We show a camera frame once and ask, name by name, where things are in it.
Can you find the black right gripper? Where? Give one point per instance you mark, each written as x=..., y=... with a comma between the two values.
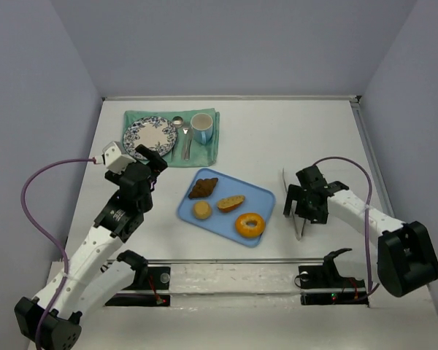
x=301, y=200

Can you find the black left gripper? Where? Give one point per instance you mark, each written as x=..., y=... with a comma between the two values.
x=146, y=165

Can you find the metal tongs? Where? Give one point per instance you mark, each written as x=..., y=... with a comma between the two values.
x=298, y=223

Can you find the small round bun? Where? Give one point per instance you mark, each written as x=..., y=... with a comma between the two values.
x=202, y=210

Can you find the sliced baguette bread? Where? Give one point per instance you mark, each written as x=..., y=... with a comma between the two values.
x=231, y=203

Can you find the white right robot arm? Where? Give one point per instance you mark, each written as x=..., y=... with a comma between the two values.
x=406, y=259

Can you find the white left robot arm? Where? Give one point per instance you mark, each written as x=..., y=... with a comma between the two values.
x=52, y=318

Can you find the blue floral plate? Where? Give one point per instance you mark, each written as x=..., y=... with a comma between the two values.
x=156, y=133

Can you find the green cloth napkin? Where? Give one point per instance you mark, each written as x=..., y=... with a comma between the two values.
x=200, y=155

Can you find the metal fork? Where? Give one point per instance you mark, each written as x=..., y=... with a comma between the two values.
x=186, y=132

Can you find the blue plastic tray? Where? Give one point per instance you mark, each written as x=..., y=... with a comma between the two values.
x=257, y=200

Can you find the metal spoon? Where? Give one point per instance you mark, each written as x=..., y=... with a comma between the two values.
x=178, y=122

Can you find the dark chocolate croissant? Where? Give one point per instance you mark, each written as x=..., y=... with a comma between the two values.
x=203, y=188

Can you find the light blue mug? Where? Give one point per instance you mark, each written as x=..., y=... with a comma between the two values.
x=202, y=125

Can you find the orange bagel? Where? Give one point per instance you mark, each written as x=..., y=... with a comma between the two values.
x=250, y=225

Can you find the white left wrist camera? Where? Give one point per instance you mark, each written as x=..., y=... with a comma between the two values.
x=114, y=158

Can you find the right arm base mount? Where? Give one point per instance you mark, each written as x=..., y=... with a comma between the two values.
x=326, y=276

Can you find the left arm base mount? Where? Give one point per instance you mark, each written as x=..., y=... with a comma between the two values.
x=150, y=289

